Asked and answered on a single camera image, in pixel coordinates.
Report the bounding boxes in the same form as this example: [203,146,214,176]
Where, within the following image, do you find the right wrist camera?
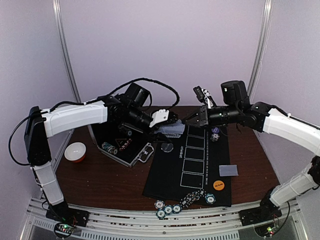
[193,86,217,109]

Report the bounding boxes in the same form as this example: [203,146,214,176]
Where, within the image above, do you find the white blue poker chip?
[154,200,165,210]

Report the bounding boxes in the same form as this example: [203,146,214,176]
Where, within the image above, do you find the poker chip row with 100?
[119,126,133,137]

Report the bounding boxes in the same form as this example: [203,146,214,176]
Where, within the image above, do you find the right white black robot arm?
[183,80,320,221]

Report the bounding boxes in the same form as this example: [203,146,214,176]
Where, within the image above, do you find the red dice set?
[119,139,132,151]

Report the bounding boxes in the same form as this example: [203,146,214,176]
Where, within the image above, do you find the aluminium poker chip case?
[90,122,155,168]

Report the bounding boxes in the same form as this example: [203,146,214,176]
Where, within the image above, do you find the dealt face-down playing cards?
[219,164,239,177]

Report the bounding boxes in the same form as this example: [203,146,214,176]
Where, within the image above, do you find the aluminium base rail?
[21,196,307,240]

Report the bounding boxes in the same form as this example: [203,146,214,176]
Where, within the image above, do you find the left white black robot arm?
[23,83,153,222]

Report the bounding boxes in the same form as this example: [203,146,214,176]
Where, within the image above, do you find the grey playing card deck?
[158,120,186,138]

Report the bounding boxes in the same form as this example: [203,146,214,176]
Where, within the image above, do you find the poker chip row with 10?
[101,142,118,155]

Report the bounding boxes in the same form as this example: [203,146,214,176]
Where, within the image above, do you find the orange white bowl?
[64,142,87,163]

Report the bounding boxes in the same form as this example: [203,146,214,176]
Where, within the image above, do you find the orange big blind button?
[212,180,225,191]

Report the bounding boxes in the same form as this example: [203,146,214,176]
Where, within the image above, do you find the black poker table mat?
[142,126,232,207]

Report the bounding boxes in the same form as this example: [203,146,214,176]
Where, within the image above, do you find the spread black poker chips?
[179,189,207,208]

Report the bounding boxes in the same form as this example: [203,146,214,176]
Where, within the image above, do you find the clear round dealer button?
[160,143,174,153]

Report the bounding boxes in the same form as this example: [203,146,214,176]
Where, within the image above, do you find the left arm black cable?
[109,76,180,112]

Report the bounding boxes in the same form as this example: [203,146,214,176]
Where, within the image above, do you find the purple small blind button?
[211,127,220,134]

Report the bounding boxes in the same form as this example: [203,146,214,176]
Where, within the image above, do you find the teal white poker chip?
[204,193,216,205]

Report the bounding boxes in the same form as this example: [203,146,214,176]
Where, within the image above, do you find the right aluminium corner post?
[247,0,274,102]

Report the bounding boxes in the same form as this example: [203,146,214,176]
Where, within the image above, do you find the chip stack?
[210,133,220,142]

